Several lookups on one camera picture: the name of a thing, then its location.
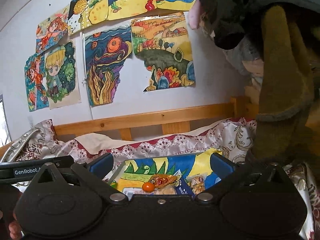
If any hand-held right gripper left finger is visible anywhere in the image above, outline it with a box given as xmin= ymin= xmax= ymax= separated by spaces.
xmin=32 ymin=152 xmax=128 ymax=205

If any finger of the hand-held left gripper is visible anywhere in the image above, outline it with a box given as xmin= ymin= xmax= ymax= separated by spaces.
xmin=0 ymin=155 xmax=73 ymax=171

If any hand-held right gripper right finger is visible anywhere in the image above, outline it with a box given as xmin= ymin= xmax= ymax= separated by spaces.
xmin=196 ymin=152 xmax=290 ymax=205

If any nut bar packet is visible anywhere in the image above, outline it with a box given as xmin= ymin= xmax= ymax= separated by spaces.
xmin=186 ymin=174 xmax=208 ymax=196

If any grey box with painted lining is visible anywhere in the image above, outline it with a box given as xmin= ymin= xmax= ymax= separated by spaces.
xmin=104 ymin=152 xmax=240 ymax=198

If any white pink snack packet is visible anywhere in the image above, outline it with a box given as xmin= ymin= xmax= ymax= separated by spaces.
xmin=122 ymin=187 xmax=145 ymax=197

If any long dark blue packet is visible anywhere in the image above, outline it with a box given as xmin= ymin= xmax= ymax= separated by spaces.
xmin=175 ymin=179 xmax=196 ymax=197

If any gold red candy packet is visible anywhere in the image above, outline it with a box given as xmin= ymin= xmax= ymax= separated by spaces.
xmin=148 ymin=174 xmax=178 ymax=188

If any crispy rice snack packet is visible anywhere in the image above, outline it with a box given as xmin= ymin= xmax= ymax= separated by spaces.
xmin=153 ymin=186 xmax=177 ymax=195

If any person's left hand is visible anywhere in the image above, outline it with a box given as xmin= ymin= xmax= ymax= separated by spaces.
xmin=8 ymin=219 xmax=25 ymax=240

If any cream bed sheet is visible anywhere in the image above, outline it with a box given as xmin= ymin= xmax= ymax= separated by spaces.
xmin=75 ymin=125 xmax=225 ymax=155

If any floral satin blanket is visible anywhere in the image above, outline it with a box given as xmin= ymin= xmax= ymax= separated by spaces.
xmin=0 ymin=118 xmax=320 ymax=240

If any window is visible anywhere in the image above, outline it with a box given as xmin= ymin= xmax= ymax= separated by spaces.
xmin=0 ymin=94 xmax=12 ymax=147

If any olive brown garment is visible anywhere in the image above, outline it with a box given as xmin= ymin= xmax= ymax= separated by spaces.
xmin=250 ymin=3 xmax=320 ymax=166

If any dark camouflage garment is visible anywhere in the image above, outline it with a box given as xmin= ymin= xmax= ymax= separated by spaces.
xmin=187 ymin=0 xmax=320 ymax=51

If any white wall conduit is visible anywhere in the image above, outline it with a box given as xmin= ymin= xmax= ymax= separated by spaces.
xmin=80 ymin=32 xmax=93 ymax=120

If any wooden bed frame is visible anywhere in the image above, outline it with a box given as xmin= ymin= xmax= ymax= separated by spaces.
xmin=0 ymin=96 xmax=259 ymax=155

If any orange-haired girl blue wall drawing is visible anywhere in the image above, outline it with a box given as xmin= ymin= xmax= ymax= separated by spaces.
xmin=24 ymin=54 xmax=49 ymax=112

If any blond child wall drawing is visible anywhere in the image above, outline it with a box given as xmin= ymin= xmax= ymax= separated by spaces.
xmin=44 ymin=39 xmax=82 ymax=110

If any swirly night sky wall drawing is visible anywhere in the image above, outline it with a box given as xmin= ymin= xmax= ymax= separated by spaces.
xmin=83 ymin=25 xmax=133 ymax=107

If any dancing girl wall drawing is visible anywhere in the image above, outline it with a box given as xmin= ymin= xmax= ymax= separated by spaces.
xmin=36 ymin=5 xmax=71 ymax=53

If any pineapple wall drawing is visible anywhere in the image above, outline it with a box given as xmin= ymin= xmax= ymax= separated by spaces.
xmin=67 ymin=0 xmax=108 ymax=36

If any fish and sand wall drawing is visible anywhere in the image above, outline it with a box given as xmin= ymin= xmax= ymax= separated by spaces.
xmin=107 ymin=0 xmax=157 ymax=21

